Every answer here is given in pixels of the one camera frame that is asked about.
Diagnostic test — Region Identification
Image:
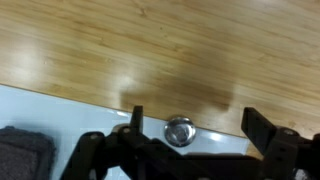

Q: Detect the white board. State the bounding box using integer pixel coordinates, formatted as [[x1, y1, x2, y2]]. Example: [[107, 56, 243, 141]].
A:
[[0, 83, 251, 180]]

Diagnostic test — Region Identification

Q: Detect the black board eraser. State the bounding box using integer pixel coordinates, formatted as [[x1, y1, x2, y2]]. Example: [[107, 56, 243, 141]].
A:
[[0, 125, 57, 180]]

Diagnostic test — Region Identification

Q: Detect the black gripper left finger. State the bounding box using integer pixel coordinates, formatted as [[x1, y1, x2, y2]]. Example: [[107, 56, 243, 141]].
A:
[[59, 105, 188, 180]]

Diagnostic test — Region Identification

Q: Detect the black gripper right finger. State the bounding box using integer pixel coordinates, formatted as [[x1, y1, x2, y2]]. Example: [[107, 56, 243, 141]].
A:
[[240, 107, 320, 180]]

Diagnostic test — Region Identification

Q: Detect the small round silver object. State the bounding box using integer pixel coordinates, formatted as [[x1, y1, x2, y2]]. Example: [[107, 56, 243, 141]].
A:
[[163, 115, 197, 148]]

